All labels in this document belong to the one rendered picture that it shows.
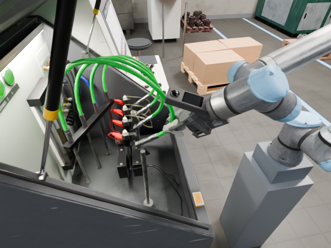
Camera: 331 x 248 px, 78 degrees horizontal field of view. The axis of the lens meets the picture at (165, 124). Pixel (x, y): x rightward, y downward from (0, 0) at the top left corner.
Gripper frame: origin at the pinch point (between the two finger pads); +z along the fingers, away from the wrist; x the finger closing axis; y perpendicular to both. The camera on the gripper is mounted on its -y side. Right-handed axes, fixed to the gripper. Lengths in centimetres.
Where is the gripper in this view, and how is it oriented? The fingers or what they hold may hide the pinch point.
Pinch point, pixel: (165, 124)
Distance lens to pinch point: 65.8
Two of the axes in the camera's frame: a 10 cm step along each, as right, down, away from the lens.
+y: 7.3, 5.7, 3.7
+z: -6.0, 2.9, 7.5
